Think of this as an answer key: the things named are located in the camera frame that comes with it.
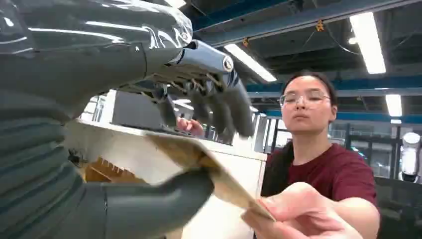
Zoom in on ribbed grey left arm sleeve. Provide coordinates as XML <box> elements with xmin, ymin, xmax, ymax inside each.
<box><xmin>0</xmin><ymin>107</ymin><xmax>87</xmax><ymax>239</ymax></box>

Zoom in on wooden card box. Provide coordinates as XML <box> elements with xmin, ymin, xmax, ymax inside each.
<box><xmin>81</xmin><ymin>157</ymin><xmax>147</xmax><ymax>185</ymax></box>

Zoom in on clear glasses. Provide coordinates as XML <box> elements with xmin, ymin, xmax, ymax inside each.
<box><xmin>278</xmin><ymin>91</ymin><xmax>331</xmax><ymax>108</ymax></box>

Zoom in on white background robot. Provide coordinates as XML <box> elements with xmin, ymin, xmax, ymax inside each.
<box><xmin>399</xmin><ymin>131</ymin><xmax>422</xmax><ymax>184</ymax></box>

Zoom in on person's right hand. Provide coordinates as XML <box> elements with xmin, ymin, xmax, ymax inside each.
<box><xmin>176</xmin><ymin>117</ymin><xmax>205</xmax><ymax>136</ymax></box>

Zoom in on long ceiling light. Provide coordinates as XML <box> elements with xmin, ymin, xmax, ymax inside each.
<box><xmin>385</xmin><ymin>95</ymin><xmax>403</xmax><ymax>118</ymax></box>
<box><xmin>224</xmin><ymin>43</ymin><xmax>278</xmax><ymax>83</ymax></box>
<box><xmin>348</xmin><ymin>12</ymin><xmax>387</xmax><ymax>75</ymax></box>

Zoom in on person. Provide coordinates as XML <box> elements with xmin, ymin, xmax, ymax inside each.
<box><xmin>260</xmin><ymin>71</ymin><xmax>381</xmax><ymax>239</ymax></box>

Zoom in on tan card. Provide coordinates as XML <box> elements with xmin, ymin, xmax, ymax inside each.
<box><xmin>146</xmin><ymin>134</ymin><xmax>276</xmax><ymax>222</ymax></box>

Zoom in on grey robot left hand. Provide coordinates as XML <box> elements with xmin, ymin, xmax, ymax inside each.
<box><xmin>0</xmin><ymin>0</ymin><xmax>255</xmax><ymax>239</ymax></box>

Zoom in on black chair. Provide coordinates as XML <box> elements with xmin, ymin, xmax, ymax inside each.
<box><xmin>375</xmin><ymin>177</ymin><xmax>422</xmax><ymax>239</ymax></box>

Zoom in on person's left hand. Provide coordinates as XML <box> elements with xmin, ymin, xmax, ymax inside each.
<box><xmin>240</xmin><ymin>182</ymin><xmax>363</xmax><ymax>239</ymax></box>

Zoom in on dark grey monitor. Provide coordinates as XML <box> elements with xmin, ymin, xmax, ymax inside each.
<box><xmin>112</xmin><ymin>90</ymin><xmax>185</xmax><ymax>134</ymax></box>

